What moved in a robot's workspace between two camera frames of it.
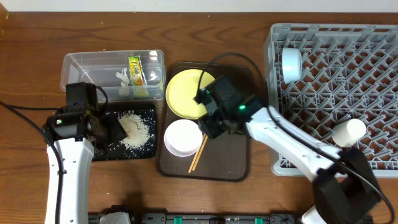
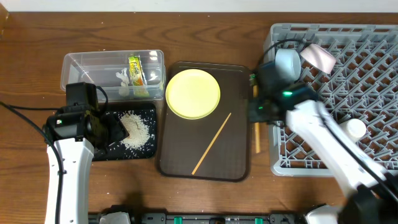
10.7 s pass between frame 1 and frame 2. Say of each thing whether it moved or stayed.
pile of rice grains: stayed
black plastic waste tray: stayed
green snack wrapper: stayed
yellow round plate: stayed
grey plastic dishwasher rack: stayed
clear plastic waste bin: stayed
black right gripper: moved
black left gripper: stayed
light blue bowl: moved
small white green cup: stayed
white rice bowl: moved
